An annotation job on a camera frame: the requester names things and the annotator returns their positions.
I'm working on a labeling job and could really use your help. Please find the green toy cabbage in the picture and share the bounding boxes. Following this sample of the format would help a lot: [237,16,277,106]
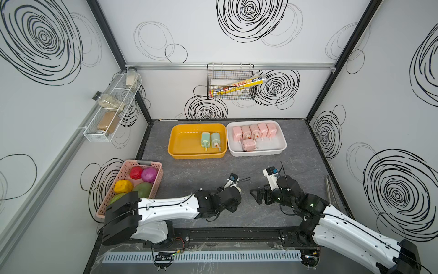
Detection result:
[109,192,126,205]

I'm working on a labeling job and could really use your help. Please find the clear bottle on shelf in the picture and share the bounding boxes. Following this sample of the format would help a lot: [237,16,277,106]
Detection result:
[92,91,125,112]

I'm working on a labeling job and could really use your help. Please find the green sharpener round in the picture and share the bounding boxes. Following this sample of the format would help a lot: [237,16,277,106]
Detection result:
[211,132,221,151]

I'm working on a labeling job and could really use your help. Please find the white plastic tray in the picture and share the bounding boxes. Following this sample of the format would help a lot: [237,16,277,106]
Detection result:
[226,121,287,157]

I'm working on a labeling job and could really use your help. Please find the yellow plastic tray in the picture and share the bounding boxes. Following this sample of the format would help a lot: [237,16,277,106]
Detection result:
[168,123,228,160]

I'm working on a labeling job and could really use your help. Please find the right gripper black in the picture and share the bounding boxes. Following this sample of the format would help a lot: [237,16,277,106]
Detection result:
[249,182,295,210]

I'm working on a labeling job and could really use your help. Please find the pink sharpener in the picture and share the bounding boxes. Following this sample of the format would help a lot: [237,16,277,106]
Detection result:
[249,124,260,139]
[242,139,258,152]
[232,126,243,142]
[258,123,268,140]
[241,126,252,140]
[266,123,278,139]

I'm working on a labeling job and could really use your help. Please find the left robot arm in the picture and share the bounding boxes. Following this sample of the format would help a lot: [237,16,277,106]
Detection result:
[101,184,242,245]

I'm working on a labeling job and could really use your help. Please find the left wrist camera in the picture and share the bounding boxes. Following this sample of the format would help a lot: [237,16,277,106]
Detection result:
[224,173,239,190]

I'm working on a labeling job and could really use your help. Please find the white slotted cable duct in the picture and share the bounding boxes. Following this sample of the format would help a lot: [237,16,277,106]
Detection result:
[102,250,302,264]

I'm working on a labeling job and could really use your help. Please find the purple toy fruit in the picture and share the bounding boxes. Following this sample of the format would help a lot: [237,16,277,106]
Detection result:
[141,167,158,183]

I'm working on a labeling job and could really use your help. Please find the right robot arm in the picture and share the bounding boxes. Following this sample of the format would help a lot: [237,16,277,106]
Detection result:
[250,174,425,274]

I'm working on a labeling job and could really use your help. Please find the pink plastic basket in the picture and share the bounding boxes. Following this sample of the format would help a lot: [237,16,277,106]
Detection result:
[95,160,164,219]

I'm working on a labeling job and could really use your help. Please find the yellow toothpaste box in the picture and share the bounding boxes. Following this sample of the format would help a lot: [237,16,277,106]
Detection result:
[207,74,266,98]

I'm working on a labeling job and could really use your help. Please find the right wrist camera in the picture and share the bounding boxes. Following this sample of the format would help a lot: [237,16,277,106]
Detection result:
[263,167,280,191]

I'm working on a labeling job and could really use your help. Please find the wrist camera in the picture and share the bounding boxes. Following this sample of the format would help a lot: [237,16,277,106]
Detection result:
[263,167,280,191]
[224,173,239,190]

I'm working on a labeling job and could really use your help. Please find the red toy fruit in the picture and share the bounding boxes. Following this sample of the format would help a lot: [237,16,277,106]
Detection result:
[130,166,143,180]

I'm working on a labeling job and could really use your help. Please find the glass jar on shelf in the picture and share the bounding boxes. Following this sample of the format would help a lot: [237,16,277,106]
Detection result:
[125,67,138,87]

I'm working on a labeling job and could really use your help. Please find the black wire wall basket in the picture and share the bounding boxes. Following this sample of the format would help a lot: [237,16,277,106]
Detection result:
[206,63,255,100]

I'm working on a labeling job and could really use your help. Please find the metal tongs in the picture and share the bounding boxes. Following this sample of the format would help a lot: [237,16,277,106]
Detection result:
[325,175,339,208]

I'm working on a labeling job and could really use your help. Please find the white wire wall shelf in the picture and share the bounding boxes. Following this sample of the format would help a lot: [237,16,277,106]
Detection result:
[83,70,142,145]

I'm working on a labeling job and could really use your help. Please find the yellow toy pepper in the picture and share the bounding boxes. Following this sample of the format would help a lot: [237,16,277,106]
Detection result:
[114,180,133,194]

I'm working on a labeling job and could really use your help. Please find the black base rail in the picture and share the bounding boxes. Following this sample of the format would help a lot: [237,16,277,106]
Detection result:
[143,226,317,250]

